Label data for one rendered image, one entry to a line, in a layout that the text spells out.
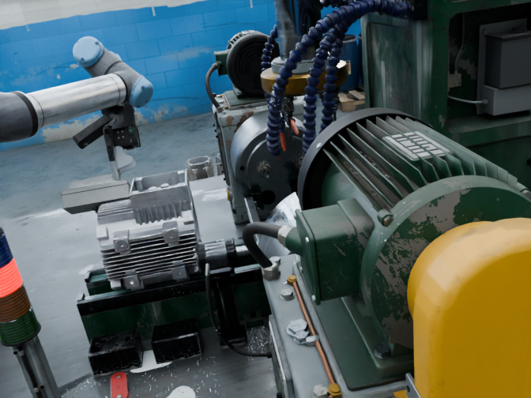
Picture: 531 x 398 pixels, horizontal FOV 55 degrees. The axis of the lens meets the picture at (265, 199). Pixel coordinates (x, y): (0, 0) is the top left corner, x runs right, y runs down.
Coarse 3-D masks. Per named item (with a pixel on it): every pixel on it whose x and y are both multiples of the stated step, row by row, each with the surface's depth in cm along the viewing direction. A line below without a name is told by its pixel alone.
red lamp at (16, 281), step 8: (8, 264) 79; (16, 264) 81; (0, 272) 78; (8, 272) 79; (16, 272) 80; (0, 280) 78; (8, 280) 79; (16, 280) 80; (0, 288) 78; (8, 288) 79; (16, 288) 80; (0, 296) 79
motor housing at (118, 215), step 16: (112, 208) 110; (128, 208) 109; (112, 224) 108; (128, 224) 108; (144, 224) 107; (160, 224) 108; (192, 224) 108; (112, 240) 106; (144, 240) 106; (160, 240) 107; (192, 240) 107; (112, 256) 105; (128, 256) 106; (144, 256) 106; (160, 256) 106; (176, 256) 107; (192, 256) 108; (112, 272) 106; (128, 272) 107; (144, 272) 108; (160, 272) 109; (192, 272) 115
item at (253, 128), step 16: (240, 128) 145; (256, 128) 135; (288, 128) 132; (240, 144) 136; (256, 144) 132; (288, 144) 133; (240, 160) 133; (256, 160) 133; (272, 160) 134; (288, 160) 135; (240, 176) 135; (256, 176) 135; (272, 176) 136; (288, 176) 136; (256, 192) 137; (272, 192) 137; (288, 192) 138; (272, 208) 140
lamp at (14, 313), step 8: (24, 288) 83; (8, 296) 79; (16, 296) 80; (24, 296) 82; (0, 304) 79; (8, 304) 80; (16, 304) 80; (24, 304) 82; (0, 312) 80; (8, 312) 80; (16, 312) 81; (24, 312) 82; (0, 320) 80; (8, 320) 80
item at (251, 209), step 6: (246, 198) 125; (252, 198) 124; (246, 204) 122; (252, 204) 121; (252, 210) 118; (252, 216) 115; (258, 216) 115; (252, 222) 112; (258, 234) 107; (258, 240) 104
